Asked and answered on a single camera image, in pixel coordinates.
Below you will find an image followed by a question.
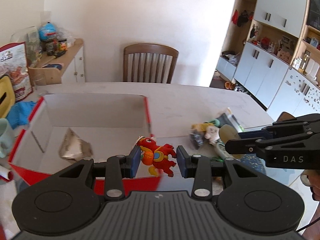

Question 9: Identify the red dragon plush toy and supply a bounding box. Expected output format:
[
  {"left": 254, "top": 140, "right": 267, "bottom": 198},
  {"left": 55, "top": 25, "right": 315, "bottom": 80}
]
[{"left": 136, "top": 137, "right": 177, "bottom": 178}]

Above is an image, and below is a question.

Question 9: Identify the yellow small carton box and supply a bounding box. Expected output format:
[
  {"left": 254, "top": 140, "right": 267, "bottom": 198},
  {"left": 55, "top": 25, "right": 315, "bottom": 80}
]
[{"left": 191, "top": 123, "right": 210, "bottom": 131}]

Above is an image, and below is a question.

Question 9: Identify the white patterned tissue pack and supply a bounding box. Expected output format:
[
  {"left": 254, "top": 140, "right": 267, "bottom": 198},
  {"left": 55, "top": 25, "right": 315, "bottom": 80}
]
[{"left": 216, "top": 107, "right": 244, "bottom": 132}]

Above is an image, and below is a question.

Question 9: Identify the silver foil snack bag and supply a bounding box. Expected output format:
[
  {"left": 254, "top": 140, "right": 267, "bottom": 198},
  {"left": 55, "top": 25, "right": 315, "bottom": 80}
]
[{"left": 59, "top": 128, "right": 93, "bottom": 161}]

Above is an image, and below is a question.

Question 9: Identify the light blue gear device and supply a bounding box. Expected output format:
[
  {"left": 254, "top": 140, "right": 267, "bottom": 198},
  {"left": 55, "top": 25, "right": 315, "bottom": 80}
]
[{"left": 214, "top": 139, "right": 233, "bottom": 160}]

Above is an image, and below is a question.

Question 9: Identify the teal round ball toy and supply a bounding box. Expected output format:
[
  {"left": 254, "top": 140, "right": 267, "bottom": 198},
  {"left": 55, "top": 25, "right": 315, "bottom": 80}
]
[{"left": 212, "top": 119, "right": 221, "bottom": 127}]

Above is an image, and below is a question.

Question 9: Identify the person's left hand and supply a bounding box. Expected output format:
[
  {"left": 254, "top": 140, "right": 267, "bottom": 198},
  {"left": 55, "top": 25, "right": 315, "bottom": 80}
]
[{"left": 300, "top": 170, "right": 320, "bottom": 202}]

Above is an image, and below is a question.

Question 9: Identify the blue patterned placemat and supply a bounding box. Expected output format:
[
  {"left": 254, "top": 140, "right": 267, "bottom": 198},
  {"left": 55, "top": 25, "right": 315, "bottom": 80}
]
[{"left": 240, "top": 154, "right": 266, "bottom": 175}]

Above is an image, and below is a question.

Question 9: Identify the red white cardboard box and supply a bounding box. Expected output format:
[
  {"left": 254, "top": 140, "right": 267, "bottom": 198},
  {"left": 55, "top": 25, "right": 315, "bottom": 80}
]
[{"left": 8, "top": 93, "right": 151, "bottom": 185}]

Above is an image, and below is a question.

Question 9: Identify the brown wooden chair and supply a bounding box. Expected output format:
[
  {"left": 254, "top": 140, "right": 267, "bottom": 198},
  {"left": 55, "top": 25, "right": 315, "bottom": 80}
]
[{"left": 123, "top": 43, "right": 179, "bottom": 84}]

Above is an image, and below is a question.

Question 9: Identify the white wooden side cabinet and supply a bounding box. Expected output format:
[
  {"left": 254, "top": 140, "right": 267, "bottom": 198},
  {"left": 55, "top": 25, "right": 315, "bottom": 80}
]
[{"left": 28, "top": 38, "right": 86, "bottom": 86}]

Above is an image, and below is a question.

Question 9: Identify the blue cloth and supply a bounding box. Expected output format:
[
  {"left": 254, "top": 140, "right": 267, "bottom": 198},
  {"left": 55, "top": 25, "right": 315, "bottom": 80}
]
[{"left": 6, "top": 101, "right": 36, "bottom": 129}]

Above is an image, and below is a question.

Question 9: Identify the screwdriver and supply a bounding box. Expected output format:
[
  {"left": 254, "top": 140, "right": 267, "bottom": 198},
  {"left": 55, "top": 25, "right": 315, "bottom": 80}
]
[{"left": 54, "top": 51, "right": 66, "bottom": 59}]

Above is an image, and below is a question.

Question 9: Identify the mint green mug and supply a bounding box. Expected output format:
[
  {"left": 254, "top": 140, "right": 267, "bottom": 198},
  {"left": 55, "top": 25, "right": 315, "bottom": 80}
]
[{"left": 0, "top": 118, "right": 15, "bottom": 158}]

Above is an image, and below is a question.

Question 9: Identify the orange label jar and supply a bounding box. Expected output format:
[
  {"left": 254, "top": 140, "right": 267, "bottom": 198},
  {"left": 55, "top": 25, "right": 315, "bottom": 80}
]
[{"left": 58, "top": 38, "right": 68, "bottom": 51}]

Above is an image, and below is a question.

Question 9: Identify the dark glass jar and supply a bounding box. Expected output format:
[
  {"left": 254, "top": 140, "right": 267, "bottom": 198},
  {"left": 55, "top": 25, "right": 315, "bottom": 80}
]
[{"left": 46, "top": 40, "right": 55, "bottom": 56}]

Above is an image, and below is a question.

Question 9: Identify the yellow green tissue box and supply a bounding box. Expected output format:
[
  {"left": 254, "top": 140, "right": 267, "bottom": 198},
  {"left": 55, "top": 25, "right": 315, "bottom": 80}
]
[{"left": 0, "top": 75, "right": 15, "bottom": 118}]

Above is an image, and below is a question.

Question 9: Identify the red snack bag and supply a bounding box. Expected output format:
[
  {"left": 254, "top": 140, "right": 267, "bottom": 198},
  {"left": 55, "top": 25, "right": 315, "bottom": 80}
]
[{"left": 1, "top": 42, "right": 33, "bottom": 102}]

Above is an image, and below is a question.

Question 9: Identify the blue globe ball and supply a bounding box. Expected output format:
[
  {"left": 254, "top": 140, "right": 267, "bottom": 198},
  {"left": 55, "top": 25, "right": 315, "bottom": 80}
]
[{"left": 39, "top": 22, "right": 56, "bottom": 41}]

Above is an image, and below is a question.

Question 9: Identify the white wall cabinet unit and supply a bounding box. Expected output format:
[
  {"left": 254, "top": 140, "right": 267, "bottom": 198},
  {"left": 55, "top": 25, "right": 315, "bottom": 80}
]
[{"left": 216, "top": 0, "right": 319, "bottom": 120}]

